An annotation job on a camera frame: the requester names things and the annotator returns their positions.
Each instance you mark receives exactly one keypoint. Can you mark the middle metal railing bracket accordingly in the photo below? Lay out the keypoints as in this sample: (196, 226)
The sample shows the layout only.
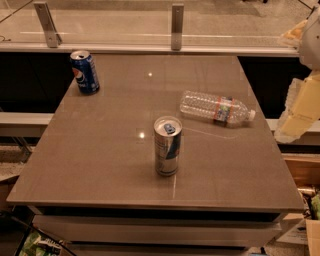
(177, 26)

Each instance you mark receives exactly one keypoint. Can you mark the cardboard box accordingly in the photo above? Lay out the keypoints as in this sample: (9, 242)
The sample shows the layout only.
(298, 230)

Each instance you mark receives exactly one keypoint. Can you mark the green packet in box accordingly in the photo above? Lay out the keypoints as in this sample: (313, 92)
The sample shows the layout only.
(315, 207)

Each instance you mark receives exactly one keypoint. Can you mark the clear plastic water bottle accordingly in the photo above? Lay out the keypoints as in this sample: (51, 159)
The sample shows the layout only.
(227, 110)

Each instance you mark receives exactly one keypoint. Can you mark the green snack bag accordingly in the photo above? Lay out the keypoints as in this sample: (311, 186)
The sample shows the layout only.
(37, 245)

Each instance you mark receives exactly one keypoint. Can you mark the blue pepsi can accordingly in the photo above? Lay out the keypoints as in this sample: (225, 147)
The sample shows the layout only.
(84, 71)

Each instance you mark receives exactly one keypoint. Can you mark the silver blue redbull can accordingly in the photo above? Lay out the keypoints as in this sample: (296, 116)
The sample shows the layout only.
(167, 138)

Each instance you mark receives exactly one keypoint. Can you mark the metal railing bracket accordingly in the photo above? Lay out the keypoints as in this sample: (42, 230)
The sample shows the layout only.
(177, 26)
(52, 37)

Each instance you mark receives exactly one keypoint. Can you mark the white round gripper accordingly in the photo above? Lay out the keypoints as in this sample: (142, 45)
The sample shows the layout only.
(311, 43)

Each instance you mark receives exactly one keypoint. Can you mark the left metal railing bracket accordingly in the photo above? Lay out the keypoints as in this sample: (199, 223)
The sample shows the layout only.
(52, 37)

